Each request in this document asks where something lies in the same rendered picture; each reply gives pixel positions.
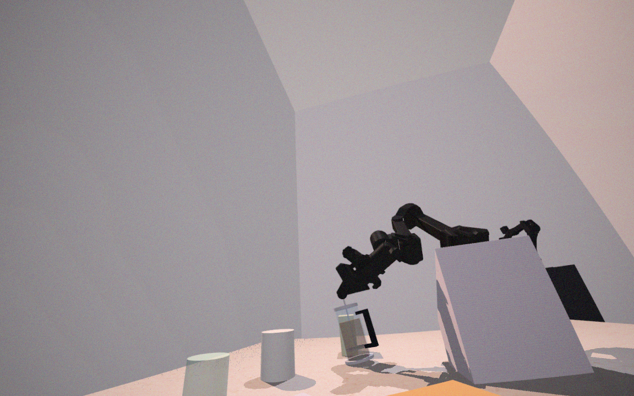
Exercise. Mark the french press coffee maker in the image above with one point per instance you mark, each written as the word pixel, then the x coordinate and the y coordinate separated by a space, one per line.
pixel 355 343

